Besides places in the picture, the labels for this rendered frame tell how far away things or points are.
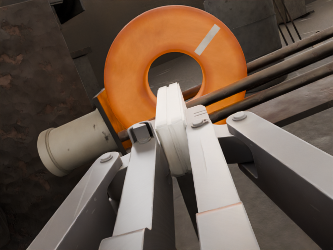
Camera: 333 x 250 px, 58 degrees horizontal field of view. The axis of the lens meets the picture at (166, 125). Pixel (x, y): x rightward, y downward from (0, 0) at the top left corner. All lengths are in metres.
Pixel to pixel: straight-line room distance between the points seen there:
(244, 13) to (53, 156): 2.45
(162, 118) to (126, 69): 0.18
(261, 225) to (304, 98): 0.88
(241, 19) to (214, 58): 2.38
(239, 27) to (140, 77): 2.40
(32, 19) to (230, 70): 0.36
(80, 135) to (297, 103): 0.24
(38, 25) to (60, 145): 0.26
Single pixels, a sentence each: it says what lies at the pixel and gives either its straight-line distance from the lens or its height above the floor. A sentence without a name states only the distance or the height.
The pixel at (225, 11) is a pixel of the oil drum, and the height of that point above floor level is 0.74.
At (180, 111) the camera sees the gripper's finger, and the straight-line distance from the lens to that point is 0.15.
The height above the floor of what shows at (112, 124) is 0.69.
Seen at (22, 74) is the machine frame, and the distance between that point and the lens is 0.55.
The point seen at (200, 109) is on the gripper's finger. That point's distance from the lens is 0.17.
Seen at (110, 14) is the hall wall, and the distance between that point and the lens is 7.26.
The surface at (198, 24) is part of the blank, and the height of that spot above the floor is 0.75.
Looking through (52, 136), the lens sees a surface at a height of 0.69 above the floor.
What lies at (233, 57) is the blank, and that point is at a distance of 0.32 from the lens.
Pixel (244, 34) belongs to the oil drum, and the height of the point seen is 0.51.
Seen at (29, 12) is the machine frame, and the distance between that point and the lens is 0.57.
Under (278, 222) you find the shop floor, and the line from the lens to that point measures 1.21.
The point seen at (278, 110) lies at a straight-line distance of 0.36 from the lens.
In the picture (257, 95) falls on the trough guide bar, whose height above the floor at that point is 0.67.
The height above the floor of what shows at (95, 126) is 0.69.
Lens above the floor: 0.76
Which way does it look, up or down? 17 degrees down
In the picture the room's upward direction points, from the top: 19 degrees counter-clockwise
